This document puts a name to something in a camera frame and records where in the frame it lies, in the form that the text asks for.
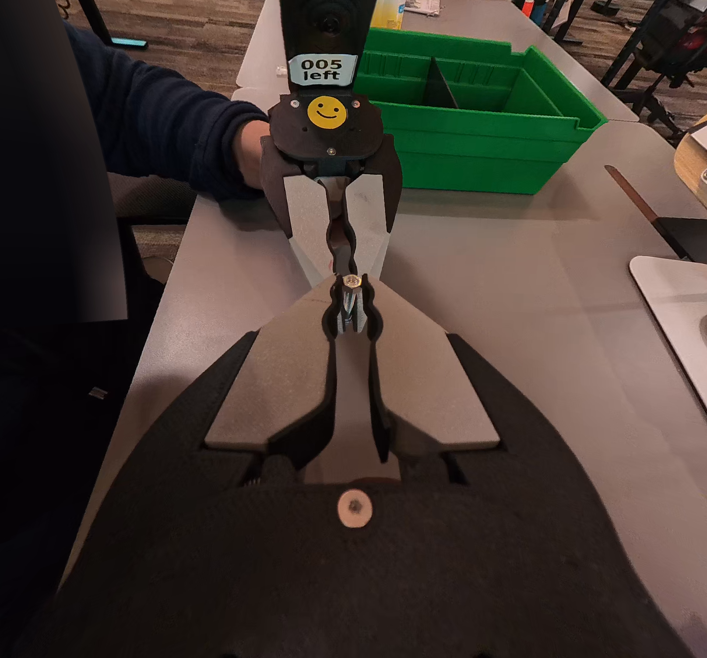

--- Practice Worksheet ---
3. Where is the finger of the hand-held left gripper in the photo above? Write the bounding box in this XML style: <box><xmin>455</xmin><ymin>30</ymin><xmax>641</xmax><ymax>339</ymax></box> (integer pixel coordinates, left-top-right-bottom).
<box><xmin>344</xmin><ymin>173</ymin><xmax>388</xmax><ymax>276</ymax></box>
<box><xmin>282</xmin><ymin>174</ymin><xmax>347</xmax><ymax>288</ymax></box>

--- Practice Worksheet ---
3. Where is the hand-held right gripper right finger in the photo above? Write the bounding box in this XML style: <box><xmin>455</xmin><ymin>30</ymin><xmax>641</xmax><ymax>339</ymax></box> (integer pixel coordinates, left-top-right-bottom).
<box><xmin>363</xmin><ymin>276</ymin><xmax>502</xmax><ymax>463</ymax></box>

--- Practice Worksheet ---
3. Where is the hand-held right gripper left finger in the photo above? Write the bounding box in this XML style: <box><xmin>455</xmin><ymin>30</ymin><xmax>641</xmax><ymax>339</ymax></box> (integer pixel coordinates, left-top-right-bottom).
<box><xmin>203</xmin><ymin>276</ymin><xmax>341</xmax><ymax>472</ymax></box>

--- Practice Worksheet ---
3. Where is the steel hex bolt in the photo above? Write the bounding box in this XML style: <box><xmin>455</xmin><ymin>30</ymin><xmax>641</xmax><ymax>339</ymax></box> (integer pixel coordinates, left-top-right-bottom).
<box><xmin>341</xmin><ymin>285</ymin><xmax>365</xmax><ymax>334</ymax></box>

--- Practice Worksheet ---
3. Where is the green plastic bin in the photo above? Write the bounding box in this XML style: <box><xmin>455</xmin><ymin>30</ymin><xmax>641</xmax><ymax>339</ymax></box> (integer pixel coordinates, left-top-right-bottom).
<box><xmin>353</xmin><ymin>28</ymin><xmax>607</xmax><ymax>196</ymax></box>

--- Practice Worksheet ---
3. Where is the person's left forearm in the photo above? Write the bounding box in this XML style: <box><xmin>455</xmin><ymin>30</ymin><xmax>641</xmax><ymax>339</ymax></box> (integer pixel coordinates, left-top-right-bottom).
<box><xmin>63</xmin><ymin>22</ymin><xmax>268</xmax><ymax>200</ymax></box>

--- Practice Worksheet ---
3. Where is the person's left hand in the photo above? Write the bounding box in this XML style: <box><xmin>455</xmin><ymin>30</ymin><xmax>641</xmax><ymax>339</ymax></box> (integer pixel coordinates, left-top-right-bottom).
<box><xmin>232</xmin><ymin>119</ymin><xmax>271</xmax><ymax>190</ymax></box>

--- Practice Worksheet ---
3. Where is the black flat plate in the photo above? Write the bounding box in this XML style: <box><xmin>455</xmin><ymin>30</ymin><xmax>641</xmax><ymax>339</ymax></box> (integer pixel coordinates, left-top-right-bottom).
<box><xmin>654</xmin><ymin>216</ymin><xmax>707</xmax><ymax>263</ymax></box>

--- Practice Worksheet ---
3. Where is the wooden display board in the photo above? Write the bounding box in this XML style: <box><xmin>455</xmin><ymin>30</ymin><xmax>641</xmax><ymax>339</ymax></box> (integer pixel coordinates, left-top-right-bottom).
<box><xmin>674</xmin><ymin>122</ymin><xmax>707</xmax><ymax>206</ymax></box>

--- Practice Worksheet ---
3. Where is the black and red office chair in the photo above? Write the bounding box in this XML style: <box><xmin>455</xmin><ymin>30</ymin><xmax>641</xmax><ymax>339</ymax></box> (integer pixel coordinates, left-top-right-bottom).
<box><xmin>599</xmin><ymin>0</ymin><xmax>707</xmax><ymax>139</ymax></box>

